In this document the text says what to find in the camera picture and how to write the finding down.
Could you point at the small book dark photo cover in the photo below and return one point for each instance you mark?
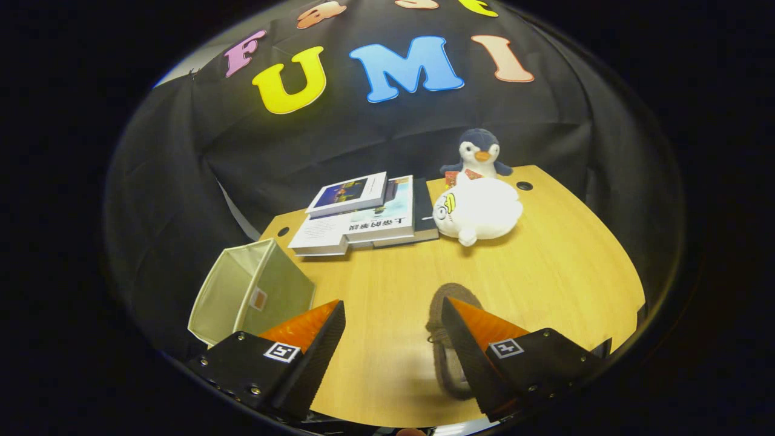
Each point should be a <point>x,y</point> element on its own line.
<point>348,194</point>

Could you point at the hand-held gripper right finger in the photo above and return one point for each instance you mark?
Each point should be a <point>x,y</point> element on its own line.
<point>475,363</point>

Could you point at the brown fuzzy shoe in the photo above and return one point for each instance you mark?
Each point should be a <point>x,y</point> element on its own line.
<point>447,370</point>

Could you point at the white seal plush toy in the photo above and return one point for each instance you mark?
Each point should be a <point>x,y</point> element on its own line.
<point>481,212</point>

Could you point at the pale green fabric storage box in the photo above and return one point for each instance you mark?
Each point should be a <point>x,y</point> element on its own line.
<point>284,284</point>

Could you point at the plain white book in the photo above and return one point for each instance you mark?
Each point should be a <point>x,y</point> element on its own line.
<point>318,239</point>

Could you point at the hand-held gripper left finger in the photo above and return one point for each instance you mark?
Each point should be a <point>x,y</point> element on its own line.
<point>315,369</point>

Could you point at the grey penguin plush toy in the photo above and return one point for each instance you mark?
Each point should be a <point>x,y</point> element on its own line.
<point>481,145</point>

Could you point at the black book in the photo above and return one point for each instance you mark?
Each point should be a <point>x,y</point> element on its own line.
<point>425,212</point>

